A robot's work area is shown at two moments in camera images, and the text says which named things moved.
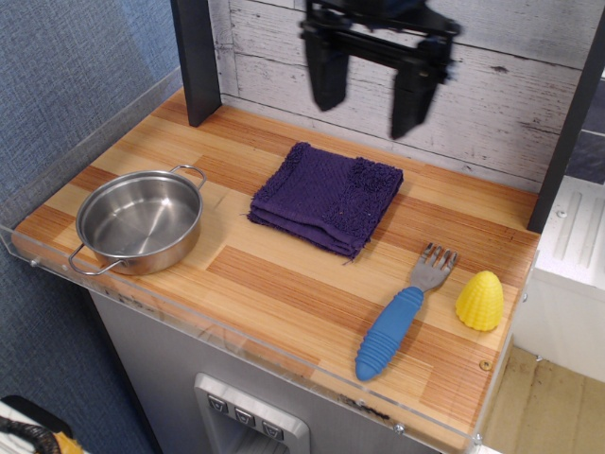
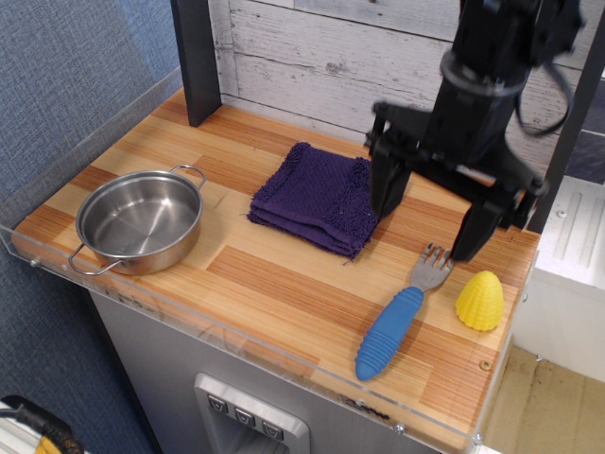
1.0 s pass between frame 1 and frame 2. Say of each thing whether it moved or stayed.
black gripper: moved
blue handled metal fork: stayed
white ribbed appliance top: stayed
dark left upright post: stayed
